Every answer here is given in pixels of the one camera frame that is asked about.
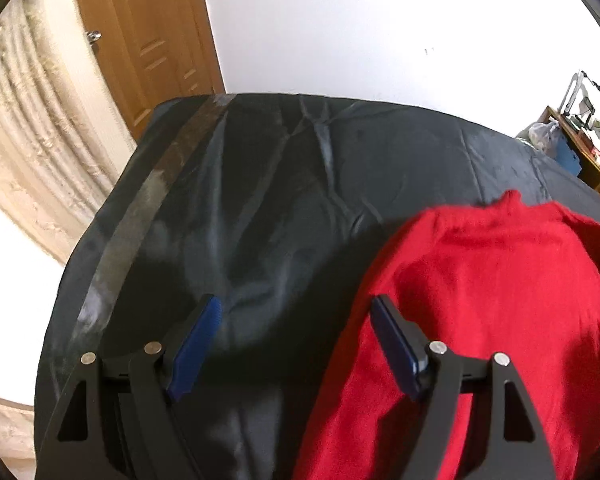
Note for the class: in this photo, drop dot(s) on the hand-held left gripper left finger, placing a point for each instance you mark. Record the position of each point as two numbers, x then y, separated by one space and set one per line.
195 345

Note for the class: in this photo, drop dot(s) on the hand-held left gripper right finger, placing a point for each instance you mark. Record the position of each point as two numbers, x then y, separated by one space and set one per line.
395 350

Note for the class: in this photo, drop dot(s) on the red knit sweater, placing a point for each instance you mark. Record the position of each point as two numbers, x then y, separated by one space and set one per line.
480 270

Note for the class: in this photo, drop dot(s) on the black table cover cloth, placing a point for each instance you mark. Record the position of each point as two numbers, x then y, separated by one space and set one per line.
280 185

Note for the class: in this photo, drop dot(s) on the blue box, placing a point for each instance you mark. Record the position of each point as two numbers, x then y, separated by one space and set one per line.
570 157

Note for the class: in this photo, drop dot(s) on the white plastic bag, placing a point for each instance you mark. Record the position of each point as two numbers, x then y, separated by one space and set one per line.
542 135

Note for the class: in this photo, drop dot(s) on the beige curtain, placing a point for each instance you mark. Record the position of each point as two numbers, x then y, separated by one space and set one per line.
25 135

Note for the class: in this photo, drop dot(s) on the light wooden door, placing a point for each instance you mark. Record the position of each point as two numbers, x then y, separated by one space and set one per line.
155 35

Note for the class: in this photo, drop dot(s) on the folding desk lamp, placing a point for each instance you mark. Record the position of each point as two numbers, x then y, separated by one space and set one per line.
572 85

